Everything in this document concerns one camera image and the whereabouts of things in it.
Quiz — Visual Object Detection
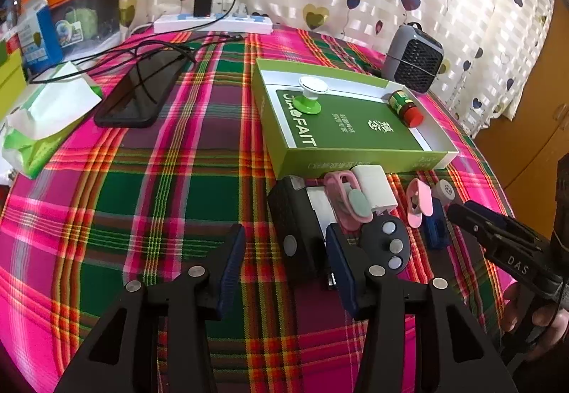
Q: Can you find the wooden cabinet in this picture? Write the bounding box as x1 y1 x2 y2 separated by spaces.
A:
473 0 569 216

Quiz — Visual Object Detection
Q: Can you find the blue carton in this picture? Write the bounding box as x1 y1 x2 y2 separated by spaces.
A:
18 0 63 69

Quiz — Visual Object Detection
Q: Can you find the black smartphone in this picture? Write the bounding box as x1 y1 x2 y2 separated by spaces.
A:
94 47 187 128

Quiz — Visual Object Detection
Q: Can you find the plaid tablecloth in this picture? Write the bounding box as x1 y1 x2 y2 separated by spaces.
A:
0 26 516 393

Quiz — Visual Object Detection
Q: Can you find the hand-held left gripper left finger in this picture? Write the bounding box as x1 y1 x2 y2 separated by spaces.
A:
53 223 247 393

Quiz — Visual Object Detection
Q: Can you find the white round cap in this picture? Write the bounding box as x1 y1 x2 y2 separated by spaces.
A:
432 181 455 203

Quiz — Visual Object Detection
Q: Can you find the blue usb drive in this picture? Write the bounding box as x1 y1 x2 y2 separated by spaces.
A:
422 200 450 251

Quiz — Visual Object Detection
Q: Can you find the red capped small bottle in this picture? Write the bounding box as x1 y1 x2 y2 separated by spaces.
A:
388 91 422 128

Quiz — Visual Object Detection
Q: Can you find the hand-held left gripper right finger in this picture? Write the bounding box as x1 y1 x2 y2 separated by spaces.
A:
324 224 512 393

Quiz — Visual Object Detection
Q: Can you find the green cardboard box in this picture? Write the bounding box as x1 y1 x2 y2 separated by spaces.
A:
252 58 459 179

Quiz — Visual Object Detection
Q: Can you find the black textured device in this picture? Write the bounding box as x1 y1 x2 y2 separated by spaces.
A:
267 174 327 282

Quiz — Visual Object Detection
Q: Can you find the white charger adapter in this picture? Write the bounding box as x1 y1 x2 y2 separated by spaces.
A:
351 165 398 214

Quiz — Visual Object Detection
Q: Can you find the white green suction knob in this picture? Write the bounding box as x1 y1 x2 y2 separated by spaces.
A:
291 77 333 116

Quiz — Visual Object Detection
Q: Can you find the green tissue pack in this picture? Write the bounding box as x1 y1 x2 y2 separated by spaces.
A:
0 62 105 179

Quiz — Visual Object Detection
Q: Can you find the black fob with silver buttons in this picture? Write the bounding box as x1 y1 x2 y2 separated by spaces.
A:
360 215 412 274

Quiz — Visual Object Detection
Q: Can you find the white power strip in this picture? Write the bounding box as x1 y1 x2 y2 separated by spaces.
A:
153 12 274 35

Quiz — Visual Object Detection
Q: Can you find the grey portable fan heater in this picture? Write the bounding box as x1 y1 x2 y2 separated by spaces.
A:
382 22 445 94

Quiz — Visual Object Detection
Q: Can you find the person's right hand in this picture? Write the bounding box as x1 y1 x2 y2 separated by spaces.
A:
504 282 569 362

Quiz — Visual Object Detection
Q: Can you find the white lighter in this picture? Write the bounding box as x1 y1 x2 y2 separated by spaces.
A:
307 188 339 225

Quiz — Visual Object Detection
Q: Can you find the pink clip with grey pad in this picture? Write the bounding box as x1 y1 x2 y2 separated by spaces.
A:
324 171 372 230

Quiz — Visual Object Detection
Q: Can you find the lime green box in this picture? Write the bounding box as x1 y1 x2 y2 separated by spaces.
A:
0 49 27 120

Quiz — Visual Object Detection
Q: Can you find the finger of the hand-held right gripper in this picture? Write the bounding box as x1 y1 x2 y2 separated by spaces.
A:
464 200 552 258
447 203 562 296

